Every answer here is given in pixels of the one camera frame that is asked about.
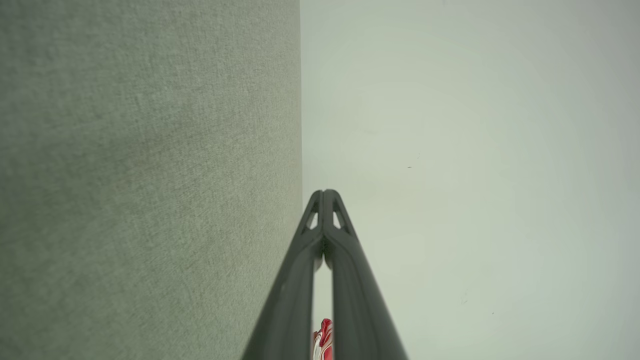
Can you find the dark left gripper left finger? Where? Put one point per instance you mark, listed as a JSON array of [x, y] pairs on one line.
[[290, 310]]

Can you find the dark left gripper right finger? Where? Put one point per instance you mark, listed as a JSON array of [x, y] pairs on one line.
[[357, 310]]

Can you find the red basketball jersey white sleeves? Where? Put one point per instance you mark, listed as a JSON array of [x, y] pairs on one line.
[[325, 342]]

